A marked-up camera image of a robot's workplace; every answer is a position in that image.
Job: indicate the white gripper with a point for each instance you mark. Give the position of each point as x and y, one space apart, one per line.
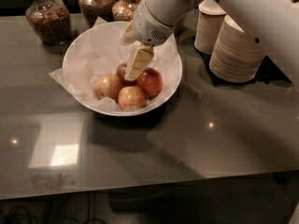
149 26

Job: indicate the red-green apple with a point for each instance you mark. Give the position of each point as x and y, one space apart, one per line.
121 72

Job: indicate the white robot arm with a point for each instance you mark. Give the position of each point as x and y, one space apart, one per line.
272 24

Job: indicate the right red apple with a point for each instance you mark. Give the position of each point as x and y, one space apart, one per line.
150 81

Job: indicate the white bowl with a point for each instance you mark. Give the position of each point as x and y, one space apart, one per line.
93 47

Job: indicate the left yellow-red apple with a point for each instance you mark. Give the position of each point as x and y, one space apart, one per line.
108 86

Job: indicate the yellow-red apple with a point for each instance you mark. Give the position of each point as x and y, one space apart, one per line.
108 86
131 98

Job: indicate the front yellow-red apple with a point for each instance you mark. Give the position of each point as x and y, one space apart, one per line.
131 98

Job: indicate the glass cereal jar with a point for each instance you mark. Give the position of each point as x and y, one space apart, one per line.
180 24
123 10
50 19
94 9

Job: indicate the white paper liner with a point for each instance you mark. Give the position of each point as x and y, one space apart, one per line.
78 78

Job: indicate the left glass cereal jar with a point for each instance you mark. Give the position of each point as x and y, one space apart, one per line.
50 19

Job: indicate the front stack paper bowls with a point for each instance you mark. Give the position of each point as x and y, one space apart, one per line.
236 57

